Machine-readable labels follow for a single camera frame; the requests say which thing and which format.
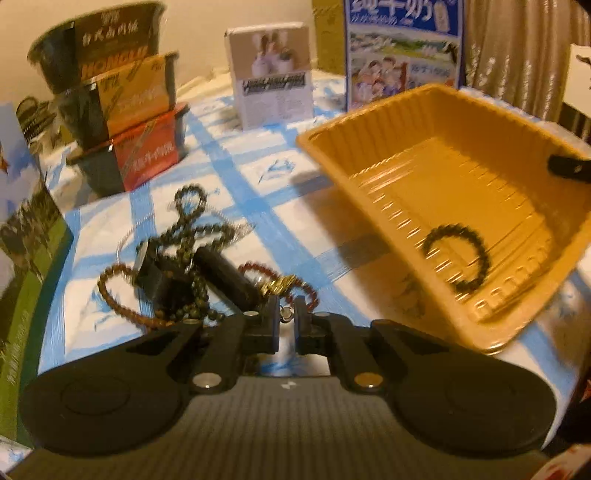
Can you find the blue white checkered tablecloth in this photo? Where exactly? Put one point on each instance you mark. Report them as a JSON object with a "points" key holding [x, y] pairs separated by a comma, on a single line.
{"points": [[298, 222]]}

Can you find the bottom red label bowl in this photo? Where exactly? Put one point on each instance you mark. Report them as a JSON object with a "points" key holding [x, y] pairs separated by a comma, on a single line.
{"points": [[130, 159]]}

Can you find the beige patterned curtain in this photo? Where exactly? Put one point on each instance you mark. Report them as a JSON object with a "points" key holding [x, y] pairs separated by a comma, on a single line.
{"points": [[518, 51]]}

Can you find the black cylindrical jewelry stand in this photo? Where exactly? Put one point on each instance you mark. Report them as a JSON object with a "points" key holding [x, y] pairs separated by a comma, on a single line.
{"points": [[170, 286]]}

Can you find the top black instant bowl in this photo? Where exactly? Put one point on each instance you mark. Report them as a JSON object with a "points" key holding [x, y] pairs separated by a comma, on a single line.
{"points": [[89, 45]]}

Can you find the orange plastic tray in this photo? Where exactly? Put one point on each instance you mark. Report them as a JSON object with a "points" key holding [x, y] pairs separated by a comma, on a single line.
{"points": [[459, 188]]}

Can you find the brown cardboard box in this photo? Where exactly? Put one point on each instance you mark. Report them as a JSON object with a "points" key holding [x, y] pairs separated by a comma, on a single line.
{"points": [[329, 21]]}

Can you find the small white product box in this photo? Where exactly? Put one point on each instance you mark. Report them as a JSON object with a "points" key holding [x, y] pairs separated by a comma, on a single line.
{"points": [[270, 70]]}

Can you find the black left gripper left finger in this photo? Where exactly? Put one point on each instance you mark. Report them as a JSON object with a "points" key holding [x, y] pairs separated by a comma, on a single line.
{"points": [[235, 339]]}

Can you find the green landscape picture box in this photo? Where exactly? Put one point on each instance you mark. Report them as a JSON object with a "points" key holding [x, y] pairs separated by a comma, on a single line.
{"points": [[35, 241]]}

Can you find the middle orange label bowl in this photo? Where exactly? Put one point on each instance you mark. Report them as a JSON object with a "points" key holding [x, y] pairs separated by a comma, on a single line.
{"points": [[113, 102]]}

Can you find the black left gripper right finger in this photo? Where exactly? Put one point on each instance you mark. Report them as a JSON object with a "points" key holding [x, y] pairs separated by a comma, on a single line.
{"points": [[336, 338]]}

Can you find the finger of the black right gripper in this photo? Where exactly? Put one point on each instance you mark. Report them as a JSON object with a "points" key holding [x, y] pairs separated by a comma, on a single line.
{"points": [[570, 167]]}

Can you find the blue milk carton box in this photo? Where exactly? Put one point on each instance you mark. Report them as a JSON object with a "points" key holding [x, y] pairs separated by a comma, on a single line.
{"points": [[393, 46]]}

